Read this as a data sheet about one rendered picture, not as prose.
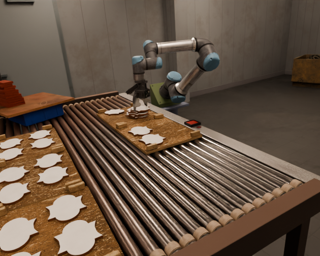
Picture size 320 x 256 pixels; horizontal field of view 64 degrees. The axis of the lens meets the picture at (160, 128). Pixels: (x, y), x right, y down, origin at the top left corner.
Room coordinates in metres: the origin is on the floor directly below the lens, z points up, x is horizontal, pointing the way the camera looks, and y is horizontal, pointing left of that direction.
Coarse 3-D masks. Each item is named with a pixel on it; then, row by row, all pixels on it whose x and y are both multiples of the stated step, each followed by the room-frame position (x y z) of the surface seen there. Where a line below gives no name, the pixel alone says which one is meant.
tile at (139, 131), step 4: (132, 128) 1.45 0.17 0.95; (136, 128) 1.44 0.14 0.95; (140, 128) 1.43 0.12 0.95; (144, 128) 1.43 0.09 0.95; (128, 132) 1.40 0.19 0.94; (132, 132) 1.38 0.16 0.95; (136, 132) 1.37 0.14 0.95; (140, 132) 1.37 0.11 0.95; (144, 132) 1.36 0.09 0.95; (148, 132) 1.36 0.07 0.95
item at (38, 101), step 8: (32, 96) 2.16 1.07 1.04; (40, 96) 2.14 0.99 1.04; (48, 96) 2.11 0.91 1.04; (56, 96) 2.09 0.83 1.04; (64, 96) 2.06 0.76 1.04; (24, 104) 1.88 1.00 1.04; (32, 104) 1.87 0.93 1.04; (40, 104) 1.85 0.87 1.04; (48, 104) 1.83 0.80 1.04; (56, 104) 1.87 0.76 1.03; (0, 112) 1.70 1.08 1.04; (8, 112) 1.68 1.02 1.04; (16, 112) 1.67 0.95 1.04; (24, 112) 1.69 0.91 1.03
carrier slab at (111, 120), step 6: (120, 108) 1.94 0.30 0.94; (126, 108) 1.93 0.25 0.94; (102, 114) 1.81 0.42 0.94; (120, 114) 1.78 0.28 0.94; (150, 114) 1.73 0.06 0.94; (108, 120) 1.66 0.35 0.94; (114, 120) 1.65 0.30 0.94; (120, 120) 1.64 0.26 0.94; (126, 120) 1.63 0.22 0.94; (132, 120) 1.62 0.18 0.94; (138, 120) 1.61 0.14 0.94; (144, 120) 1.60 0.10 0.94; (114, 126) 1.53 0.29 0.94
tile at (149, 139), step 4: (144, 136) 1.30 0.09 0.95; (148, 136) 1.30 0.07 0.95; (152, 136) 1.29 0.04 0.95; (156, 136) 1.29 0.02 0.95; (160, 136) 1.29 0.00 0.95; (140, 140) 1.25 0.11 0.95; (144, 140) 1.25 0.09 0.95; (148, 140) 1.24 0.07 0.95; (152, 140) 1.24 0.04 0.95; (156, 140) 1.23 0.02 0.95; (160, 140) 1.23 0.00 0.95; (148, 144) 1.21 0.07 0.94; (160, 144) 1.20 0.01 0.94
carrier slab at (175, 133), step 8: (152, 120) 1.59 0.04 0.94; (160, 120) 1.58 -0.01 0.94; (168, 120) 1.57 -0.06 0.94; (128, 128) 1.48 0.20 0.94; (152, 128) 1.45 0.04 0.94; (160, 128) 1.44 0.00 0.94; (168, 128) 1.43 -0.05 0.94; (176, 128) 1.42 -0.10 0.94; (184, 128) 1.41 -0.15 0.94; (128, 136) 1.35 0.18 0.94; (136, 136) 1.34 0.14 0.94; (168, 136) 1.30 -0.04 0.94; (176, 136) 1.30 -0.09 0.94; (184, 136) 1.29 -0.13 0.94; (200, 136) 1.29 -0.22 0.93; (136, 144) 1.23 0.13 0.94; (144, 144) 1.22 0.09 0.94; (168, 144) 1.20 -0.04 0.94; (176, 144) 1.21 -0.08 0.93; (144, 152) 1.14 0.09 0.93; (152, 152) 1.14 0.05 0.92
